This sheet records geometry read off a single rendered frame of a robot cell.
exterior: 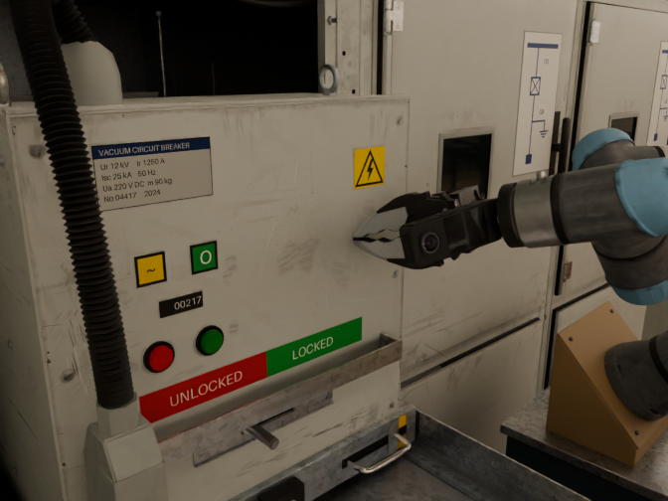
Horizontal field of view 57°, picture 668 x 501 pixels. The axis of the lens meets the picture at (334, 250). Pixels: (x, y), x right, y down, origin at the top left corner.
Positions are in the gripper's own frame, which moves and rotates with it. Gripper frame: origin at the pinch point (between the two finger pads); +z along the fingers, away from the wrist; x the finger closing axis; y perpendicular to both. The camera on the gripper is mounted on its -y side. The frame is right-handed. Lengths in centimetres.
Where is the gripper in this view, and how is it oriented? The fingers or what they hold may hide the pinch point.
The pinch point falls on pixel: (358, 239)
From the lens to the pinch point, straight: 76.6
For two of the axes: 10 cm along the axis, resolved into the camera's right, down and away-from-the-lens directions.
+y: 5.5, -2.4, 8.0
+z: -8.1, 1.0, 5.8
